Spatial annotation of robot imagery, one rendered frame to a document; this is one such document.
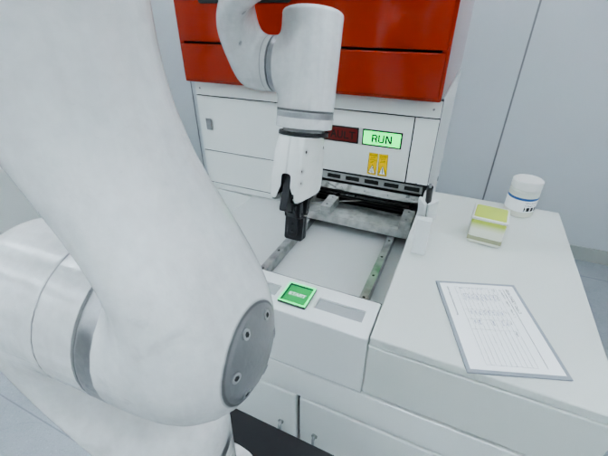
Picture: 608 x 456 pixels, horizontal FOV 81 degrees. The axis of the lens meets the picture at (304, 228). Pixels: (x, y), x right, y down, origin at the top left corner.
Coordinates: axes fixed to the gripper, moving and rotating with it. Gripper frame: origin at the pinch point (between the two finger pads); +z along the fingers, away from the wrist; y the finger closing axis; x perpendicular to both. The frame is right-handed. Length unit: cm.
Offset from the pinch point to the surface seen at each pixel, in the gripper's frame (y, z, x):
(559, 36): -198, -62, 57
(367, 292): -24.4, 21.9, 9.4
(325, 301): -4.8, 15.2, 5.2
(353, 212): -54, 12, -4
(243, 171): -61, 8, -49
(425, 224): -24.0, 2.4, 18.9
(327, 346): 0.0, 20.9, 8.2
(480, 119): -208, -16, 30
